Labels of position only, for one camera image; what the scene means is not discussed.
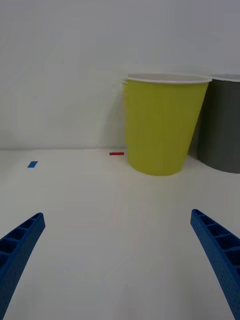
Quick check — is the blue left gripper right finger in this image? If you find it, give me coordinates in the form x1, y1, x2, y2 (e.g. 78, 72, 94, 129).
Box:
190, 208, 240, 320

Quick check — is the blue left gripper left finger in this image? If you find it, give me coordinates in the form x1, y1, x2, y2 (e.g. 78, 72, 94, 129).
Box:
0, 212, 46, 320

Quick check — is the grey plastic bin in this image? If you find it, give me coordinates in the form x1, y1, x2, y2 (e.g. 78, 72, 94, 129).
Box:
187, 73, 240, 174

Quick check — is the yellow-green plastic bin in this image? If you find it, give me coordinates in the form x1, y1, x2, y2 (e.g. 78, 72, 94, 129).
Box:
127, 72, 213, 177

